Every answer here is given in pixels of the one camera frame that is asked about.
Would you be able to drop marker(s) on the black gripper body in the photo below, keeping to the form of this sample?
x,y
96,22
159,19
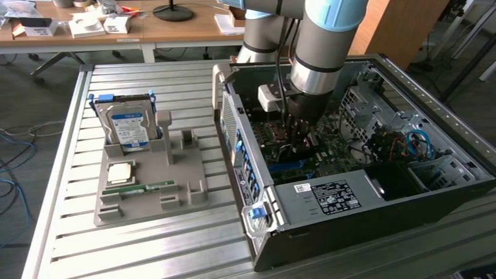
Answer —
x,y
310,104

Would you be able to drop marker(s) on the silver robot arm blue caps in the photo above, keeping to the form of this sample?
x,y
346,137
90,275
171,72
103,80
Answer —
x,y
326,43

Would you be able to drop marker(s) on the green motherboard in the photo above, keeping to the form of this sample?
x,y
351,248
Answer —
x,y
338,154

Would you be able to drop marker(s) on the blue expansion slot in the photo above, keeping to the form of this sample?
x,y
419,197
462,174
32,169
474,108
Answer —
x,y
287,167

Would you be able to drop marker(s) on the silver chipset heatsink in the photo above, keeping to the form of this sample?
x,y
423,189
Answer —
x,y
330,171

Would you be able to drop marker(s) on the perforated metal disk bay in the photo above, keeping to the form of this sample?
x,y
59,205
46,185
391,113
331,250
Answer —
x,y
360,110

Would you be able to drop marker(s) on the grey power supply unit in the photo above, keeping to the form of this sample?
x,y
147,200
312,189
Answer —
x,y
298,203

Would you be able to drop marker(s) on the white paper stack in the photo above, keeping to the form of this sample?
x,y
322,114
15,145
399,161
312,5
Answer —
x,y
228,26

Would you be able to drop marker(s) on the wooden cabinet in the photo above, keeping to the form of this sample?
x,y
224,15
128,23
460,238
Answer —
x,y
399,29

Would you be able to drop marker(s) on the grey metal disk bay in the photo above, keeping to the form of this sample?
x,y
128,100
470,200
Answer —
x,y
442,174

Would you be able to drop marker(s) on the brown cardboard box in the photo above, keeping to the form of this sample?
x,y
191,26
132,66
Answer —
x,y
236,14

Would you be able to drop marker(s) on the open grey pc case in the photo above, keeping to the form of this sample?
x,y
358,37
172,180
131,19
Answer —
x,y
310,247

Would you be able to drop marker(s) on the grey plastic parts rack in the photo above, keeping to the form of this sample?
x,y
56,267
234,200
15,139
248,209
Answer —
x,y
155,174

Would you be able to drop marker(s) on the wooden top desk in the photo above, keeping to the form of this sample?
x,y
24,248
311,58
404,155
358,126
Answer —
x,y
186,32
58,40

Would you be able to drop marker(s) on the hard disk in blue carrier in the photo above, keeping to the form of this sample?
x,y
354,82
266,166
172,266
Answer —
x,y
124,125

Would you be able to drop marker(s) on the green ram stick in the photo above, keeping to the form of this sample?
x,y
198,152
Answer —
x,y
135,189

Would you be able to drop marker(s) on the silver cpu chip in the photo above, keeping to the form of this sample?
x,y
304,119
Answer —
x,y
120,173

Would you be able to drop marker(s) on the black round stand base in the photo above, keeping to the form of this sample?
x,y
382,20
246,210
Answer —
x,y
172,13

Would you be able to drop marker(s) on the small white cardboard box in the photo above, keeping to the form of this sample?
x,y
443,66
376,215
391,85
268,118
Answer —
x,y
116,25

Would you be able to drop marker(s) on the flat white box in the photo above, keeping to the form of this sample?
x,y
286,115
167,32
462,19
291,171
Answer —
x,y
87,33

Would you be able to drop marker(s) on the black keyboard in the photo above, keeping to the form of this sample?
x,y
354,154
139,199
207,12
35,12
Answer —
x,y
476,274

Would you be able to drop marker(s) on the white tape roll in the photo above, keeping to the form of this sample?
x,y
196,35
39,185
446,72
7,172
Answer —
x,y
87,24

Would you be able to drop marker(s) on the grey cup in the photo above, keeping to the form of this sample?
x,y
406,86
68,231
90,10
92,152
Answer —
x,y
63,3

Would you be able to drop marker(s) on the black and white box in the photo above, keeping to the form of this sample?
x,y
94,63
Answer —
x,y
39,27

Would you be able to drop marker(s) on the clear plastic bags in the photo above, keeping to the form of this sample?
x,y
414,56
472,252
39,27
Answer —
x,y
18,10

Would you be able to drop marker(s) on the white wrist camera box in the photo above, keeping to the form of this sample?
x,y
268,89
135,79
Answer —
x,y
270,98

